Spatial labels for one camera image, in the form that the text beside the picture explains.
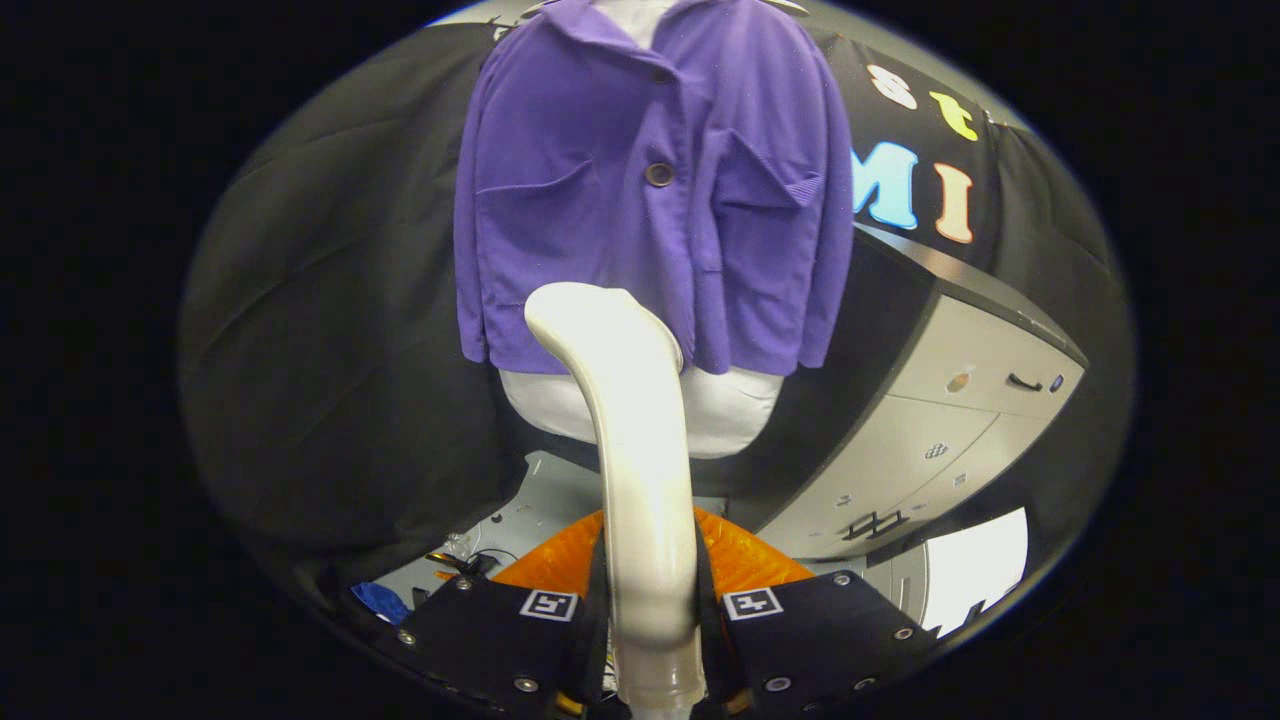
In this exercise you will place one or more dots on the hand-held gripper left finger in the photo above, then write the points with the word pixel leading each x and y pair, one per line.
pixel 500 640

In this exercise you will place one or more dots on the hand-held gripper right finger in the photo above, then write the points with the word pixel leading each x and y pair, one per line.
pixel 810 640

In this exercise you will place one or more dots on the white garment steamer head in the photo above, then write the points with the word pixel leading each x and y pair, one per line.
pixel 640 430

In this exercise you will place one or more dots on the purple jacket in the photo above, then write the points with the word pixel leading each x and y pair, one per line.
pixel 580 220

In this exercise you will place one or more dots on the blue cloth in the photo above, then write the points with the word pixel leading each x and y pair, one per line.
pixel 382 602

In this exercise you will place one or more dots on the white sheet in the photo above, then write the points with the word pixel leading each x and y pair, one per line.
pixel 975 570

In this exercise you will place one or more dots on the grey cabinet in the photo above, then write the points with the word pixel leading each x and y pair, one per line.
pixel 930 400

